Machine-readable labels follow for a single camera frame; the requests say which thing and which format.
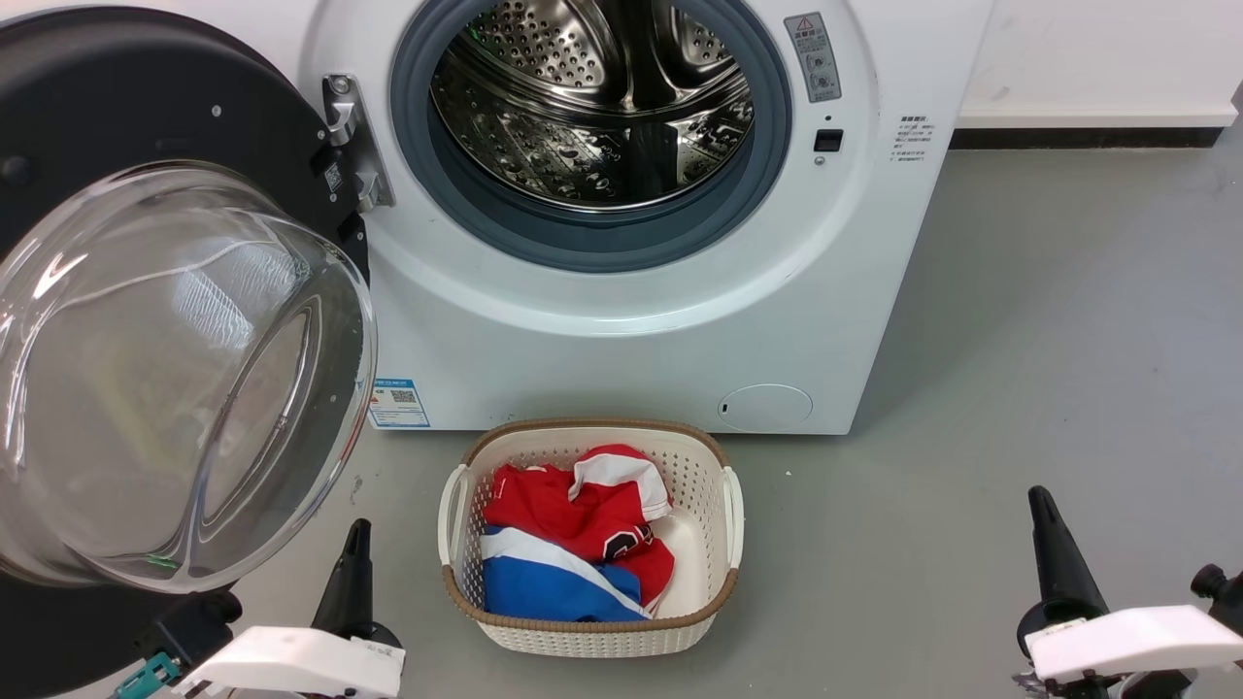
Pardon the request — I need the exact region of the metal door hinge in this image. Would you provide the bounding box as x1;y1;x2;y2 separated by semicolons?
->
321;73;396;215

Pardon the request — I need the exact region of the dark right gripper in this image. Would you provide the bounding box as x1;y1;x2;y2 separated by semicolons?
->
1016;485;1115;664

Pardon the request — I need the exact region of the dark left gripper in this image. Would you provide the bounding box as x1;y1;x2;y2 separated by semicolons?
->
310;518;403;654

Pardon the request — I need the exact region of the round white filter cover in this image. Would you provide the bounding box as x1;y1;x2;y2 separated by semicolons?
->
718;383;815;433

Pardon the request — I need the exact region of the grey warning label sticker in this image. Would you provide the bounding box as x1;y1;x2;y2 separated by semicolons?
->
784;12;843;104

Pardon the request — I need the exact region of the small printed text sticker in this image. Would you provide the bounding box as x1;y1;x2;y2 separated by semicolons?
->
889;114;933;163

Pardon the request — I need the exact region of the steel perforated washer drum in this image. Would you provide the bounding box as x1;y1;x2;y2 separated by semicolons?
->
429;0;756;213

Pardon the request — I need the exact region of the blue and white garment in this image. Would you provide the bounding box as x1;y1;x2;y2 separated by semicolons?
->
480;525;652;623

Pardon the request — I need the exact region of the black round glass washer door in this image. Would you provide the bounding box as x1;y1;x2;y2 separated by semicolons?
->
0;5;381;699

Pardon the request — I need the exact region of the blue energy label sticker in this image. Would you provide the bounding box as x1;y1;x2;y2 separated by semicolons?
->
367;378;431;430

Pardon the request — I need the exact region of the cream plastic laundry basket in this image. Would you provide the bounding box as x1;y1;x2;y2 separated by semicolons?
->
437;417;746;659

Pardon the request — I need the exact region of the white front-load washing machine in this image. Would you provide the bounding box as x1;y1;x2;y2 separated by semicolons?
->
291;0;997;436

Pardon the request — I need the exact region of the red and white garment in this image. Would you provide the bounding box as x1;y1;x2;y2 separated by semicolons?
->
483;444;676;611

